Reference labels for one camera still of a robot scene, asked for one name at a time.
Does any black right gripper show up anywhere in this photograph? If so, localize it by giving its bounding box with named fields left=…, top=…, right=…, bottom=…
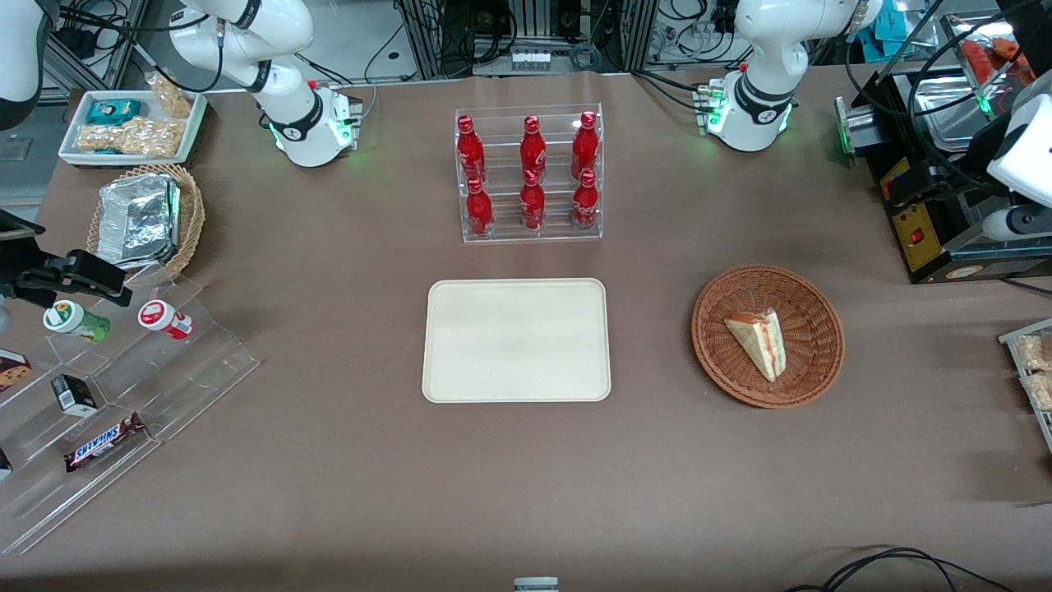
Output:
left=0, top=210, right=133, bottom=310

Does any triangular sandwich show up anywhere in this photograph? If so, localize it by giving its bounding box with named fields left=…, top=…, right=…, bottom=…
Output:
left=723, top=308, right=788, bottom=383

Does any light tan wicker basket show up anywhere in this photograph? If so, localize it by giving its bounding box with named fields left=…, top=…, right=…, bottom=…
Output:
left=85, top=163, right=206, bottom=285

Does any white rectangular snack tray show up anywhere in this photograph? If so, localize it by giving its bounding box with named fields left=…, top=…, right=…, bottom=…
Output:
left=58, top=89, right=209, bottom=169

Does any cream rectangular plastic tray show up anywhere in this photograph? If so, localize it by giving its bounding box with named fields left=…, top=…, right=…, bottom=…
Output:
left=422, top=278, right=612, bottom=404

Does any brown round wicker basket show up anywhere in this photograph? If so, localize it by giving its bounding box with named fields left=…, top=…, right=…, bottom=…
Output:
left=691, top=264, right=847, bottom=410

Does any grey tray with snacks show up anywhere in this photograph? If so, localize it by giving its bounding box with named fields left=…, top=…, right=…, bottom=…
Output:
left=998, top=318, right=1052, bottom=455

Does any green label yogurt cup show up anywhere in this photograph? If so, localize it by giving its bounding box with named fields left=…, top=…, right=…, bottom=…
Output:
left=43, top=299, right=113, bottom=345

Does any silver foil wrapped package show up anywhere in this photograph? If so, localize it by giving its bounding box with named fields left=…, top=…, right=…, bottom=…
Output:
left=98, top=172, right=182, bottom=269

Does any red label yogurt cup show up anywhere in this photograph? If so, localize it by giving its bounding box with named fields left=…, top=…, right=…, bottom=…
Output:
left=136, top=299, right=195, bottom=341

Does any small black carton box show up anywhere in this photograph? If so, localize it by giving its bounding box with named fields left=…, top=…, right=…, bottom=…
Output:
left=50, top=373, right=100, bottom=417

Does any brown cookie box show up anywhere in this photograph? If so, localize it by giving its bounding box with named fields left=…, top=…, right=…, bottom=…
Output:
left=0, top=349, right=35, bottom=394

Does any clear acrylic stepped display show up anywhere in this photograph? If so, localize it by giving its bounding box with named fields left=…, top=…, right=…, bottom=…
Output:
left=0, top=274, right=261, bottom=557

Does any large clear peanut bag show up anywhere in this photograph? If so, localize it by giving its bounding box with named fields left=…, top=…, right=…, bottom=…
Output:
left=75, top=117, right=187, bottom=158

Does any Snickers chocolate bar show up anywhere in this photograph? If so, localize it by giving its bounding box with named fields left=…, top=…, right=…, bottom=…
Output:
left=63, top=412, right=147, bottom=474

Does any teal snack packet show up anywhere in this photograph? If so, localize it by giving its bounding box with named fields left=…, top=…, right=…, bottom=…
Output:
left=85, top=98, right=143, bottom=127

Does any small clear peanut bag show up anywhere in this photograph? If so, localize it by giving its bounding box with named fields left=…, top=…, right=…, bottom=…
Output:
left=145, top=72, right=195, bottom=119

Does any red cola bottle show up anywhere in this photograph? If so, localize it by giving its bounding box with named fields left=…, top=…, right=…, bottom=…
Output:
left=519, top=115, right=548, bottom=183
left=456, top=115, right=487, bottom=184
left=519, top=169, right=547, bottom=233
left=572, top=169, right=601, bottom=234
left=570, top=111, right=600, bottom=182
left=465, top=177, right=495, bottom=239

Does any clear acrylic bottle rack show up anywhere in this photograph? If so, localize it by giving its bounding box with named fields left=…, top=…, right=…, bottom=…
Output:
left=454, top=103, right=604, bottom=244

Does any white power strip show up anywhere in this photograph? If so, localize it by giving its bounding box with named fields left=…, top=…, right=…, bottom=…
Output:
left=509, top=46, right=554, bottom=74

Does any teal cardboard box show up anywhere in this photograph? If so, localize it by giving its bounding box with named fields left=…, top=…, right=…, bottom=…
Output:
left=853, top=0, right=907, bottom=60

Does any black food warmer machine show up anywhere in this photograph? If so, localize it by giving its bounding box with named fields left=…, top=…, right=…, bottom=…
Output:
left=833, top=12, right=1052, bottom=285

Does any black floor cable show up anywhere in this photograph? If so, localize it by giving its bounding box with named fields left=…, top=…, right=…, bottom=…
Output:
left=784, top=546, right=1017, bottom=592

